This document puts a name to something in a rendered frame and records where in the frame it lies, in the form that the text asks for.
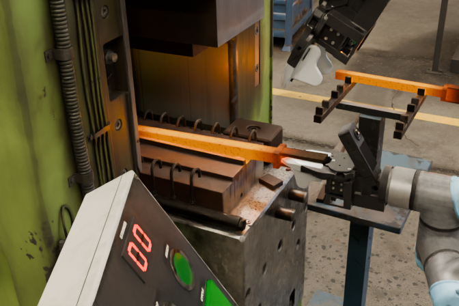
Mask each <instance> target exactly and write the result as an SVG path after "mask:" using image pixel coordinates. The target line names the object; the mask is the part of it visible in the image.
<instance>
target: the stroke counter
mask: <svg viewBox="0 0 459 306"><path fill-rule="evenodd" d="M136 228H138V229H139V231H140V232H141V233H142V235H141V240H140V239H139V237H138V236H137V235H136V233H135V232H136ZM133 232H134V236H135V237H136V238H137V240H138V241H139V242H140V243H141V242H142V243H141V244H142V245H143V247H144V248H145V249H146V250H147V252H148V251H150V249H151V246H152V244H151V243H150V242H151V241H150V239H149V238H148V237H147V236H146V235H145V234H143V231H142V230H141V228H140V227H139V226H138V225H135V226H134V229H133ZM144 237H145V238H146V239H147V240H148V242H149V247H148V248H147V247H146V246H145V245H144V244H143V238H144ZM132 246H133V247H134V248H135V249H136V251H137V256H136V258H135V257H134V256H133V255H132V253H131V252H130V250H131V247H132ZM128 251H129V255H130V256H131V257H132V259H133V260H134V261H135V262H136V261H137V264H138V265H139V267H140V268H141V269H142V270H143V271H144V270H146V268H147V265H148V263H147V262H146V258H145V257H144V256H143V254H142V253H141V252H139V250H138V248H136V246H135V245H134V244H133V242H132V243H129V246H128ZM139 255H140V256H141V257H142V258H143V259H144V260H145V265H144V267H142V265H140V263H139V262H138V260H139Z"/></svg>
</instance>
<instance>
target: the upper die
mask: <svg viewBox="0 0 459 306"><path fill-rule="evenodd" d="M125 3H126V15H127V23H128V35H129V36H137V37H143V38H152V39H157V40H166V41H172V42H181V43H187V44H196V45H201V46H211V47H216V48H218V47H220V46H221V45H222V44H224V43H226V42H227V41H229V40H231V39H232V38H233V37H235V36H237V35H238V34H239V33H241V32H242V31H244V30H245V29H247V28H248V27H250V26H252V25H253V24H255V23H256V22H258V21H259V20H261V19H262V18H264V0H125Z"/></svg>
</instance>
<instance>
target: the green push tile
mask: <svg viewBox="0 0 459 306"><path fill-rule="evenodd" d="M205 306H232V304H231V303H230V302H229V301H228V300H227V299H226V297H225V296H224V294H223V293H222V292H221V291H220V289H219V288H218V287H217V285H216V284H215V283H214V281H213V280H211V279H209V280H207V281H206V297H205Z"/></svg>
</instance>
